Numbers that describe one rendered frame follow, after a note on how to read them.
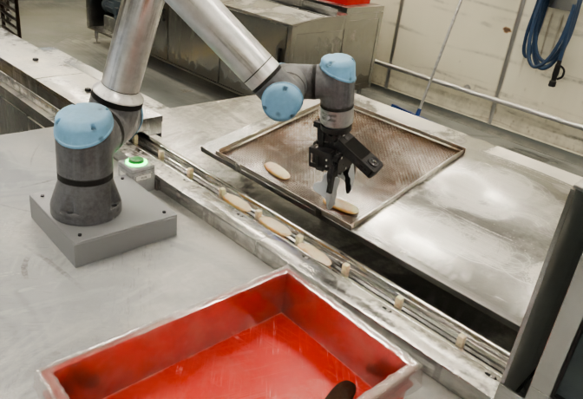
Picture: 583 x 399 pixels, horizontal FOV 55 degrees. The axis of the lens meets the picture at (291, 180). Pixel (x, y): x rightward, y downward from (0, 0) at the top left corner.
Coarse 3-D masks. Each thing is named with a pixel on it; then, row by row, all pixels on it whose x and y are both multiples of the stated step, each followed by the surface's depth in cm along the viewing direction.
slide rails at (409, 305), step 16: (144, 144) 170; (160, 160) 161; (176, 160) 162; (256, 208) 142; (288, 240) 130; (304, 240) 131; (352, 272) 122; (384, 288) 118; (416, 320) 109; (432, 320) 110; (464, 352) 103; (480, 352) 103
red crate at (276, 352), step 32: (288, 320) 109; (224, 352) 100; (256, 352) 101; (288, 352) 101; (320, 352) 102; (160, 384) 92; (192, 384) 92; (224, 384) 93; (256, 384) 94; (288, 384) 95; (320, 384) 95
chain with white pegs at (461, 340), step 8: (136, 136) 171; (160, 152) 162; (176, 168) 160; (192, 168) 154; (192, 176) 155; (224, 192) 146; (256, 216) 138; (296, 240) 129; (344, 264) 121; (344, 272) 121; (400, 296) 113; (392, 304) 115; (400, 304) 112; (464, 336) 104; (456, 344) 104
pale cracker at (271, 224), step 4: (264, 216) 138; (260, 220) 136; (264, 220) 136; (268, 220) 136; (272, 220) 136; (276, 220) 136; (264, 224) 135; (268, 224) 134; (272, 224) 134; (276, 224) 135; (280, 224) 135; (268, 228) 134; (272, 228) 133; (276, 228) 133; (280, 228) 133; (284, 228) 133; (276, 232) 133; (280, 232) 132; (284, 232) 132; (288, 232) 132
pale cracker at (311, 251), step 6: (300, 246) 127; (306, 246) 127; (312, 246) 127; (306, 252) 125; (312, 252) 125; (318, 252) 125; (318, 258) 123; (324, 258) 124; (324, 264) 122; (330, 264) 123
